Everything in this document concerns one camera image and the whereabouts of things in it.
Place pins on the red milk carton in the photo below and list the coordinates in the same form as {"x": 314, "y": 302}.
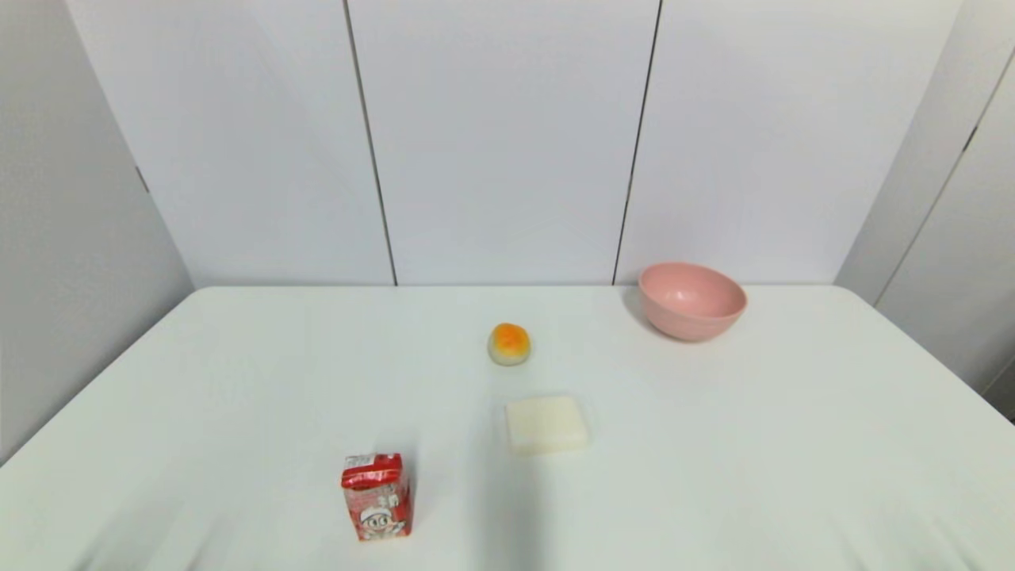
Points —
{"x": 377, "y": 496}

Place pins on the orange topped round bun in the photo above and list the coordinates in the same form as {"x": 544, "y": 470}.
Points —
{"x": 508, "y": 344}

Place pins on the white square block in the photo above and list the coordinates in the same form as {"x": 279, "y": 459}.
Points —
{"x": 547, "y": 424}

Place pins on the pink bowl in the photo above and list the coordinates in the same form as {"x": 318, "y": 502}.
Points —
{"x": 691, "y": 301}

